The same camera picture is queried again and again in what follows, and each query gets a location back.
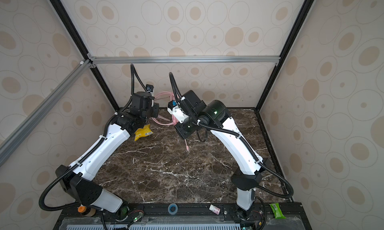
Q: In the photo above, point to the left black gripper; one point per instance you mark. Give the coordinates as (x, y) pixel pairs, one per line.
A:
(156, 106)

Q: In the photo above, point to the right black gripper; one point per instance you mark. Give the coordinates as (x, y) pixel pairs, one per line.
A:
(184, 134)

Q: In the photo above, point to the pink cat-ear headphones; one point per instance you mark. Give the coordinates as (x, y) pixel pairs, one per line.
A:
(164, 119)

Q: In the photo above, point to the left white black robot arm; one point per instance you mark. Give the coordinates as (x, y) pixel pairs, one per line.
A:
(77, 178)

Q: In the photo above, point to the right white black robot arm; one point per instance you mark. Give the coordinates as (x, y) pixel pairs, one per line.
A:
(193, 114)

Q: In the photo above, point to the yellow snack packet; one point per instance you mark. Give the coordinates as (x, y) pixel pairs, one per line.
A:
(143, 132)

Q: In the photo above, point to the blue tape roll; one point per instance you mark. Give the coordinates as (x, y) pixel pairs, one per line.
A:
(173, 209)

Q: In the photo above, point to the small white pink box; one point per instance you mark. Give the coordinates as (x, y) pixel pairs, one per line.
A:
(216, 210)

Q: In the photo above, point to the orange-capped brown bottle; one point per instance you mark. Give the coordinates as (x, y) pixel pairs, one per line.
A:
(86, 211)

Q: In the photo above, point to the green packet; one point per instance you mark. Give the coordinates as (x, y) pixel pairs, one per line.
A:
(278, 214)

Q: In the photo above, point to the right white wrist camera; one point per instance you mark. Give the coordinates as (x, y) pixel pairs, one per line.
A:
(178, 116)

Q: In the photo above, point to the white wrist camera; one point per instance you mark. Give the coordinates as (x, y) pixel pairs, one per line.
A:
(150, 89)
(178, 116)

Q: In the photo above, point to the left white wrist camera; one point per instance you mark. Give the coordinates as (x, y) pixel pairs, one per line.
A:
(150, 89)

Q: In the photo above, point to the back aluminium rail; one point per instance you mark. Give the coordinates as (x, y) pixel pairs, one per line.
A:
(185, 59)

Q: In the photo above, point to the aluminium rail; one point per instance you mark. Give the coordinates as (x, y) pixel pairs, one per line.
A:
(185, 59)
(27, 126)

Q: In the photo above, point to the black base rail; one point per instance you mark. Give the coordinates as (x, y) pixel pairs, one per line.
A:
(189, 217)

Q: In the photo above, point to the left aluminium rail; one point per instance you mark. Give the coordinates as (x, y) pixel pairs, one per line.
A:
(27, 126)

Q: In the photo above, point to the left black frame post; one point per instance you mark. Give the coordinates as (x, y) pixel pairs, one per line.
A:
(79, 43)

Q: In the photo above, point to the black frame post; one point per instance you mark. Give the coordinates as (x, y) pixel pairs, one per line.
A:
(79, 43)
(299, 22)

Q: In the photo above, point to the right black frame post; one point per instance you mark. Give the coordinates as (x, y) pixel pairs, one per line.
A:
(299, 22)

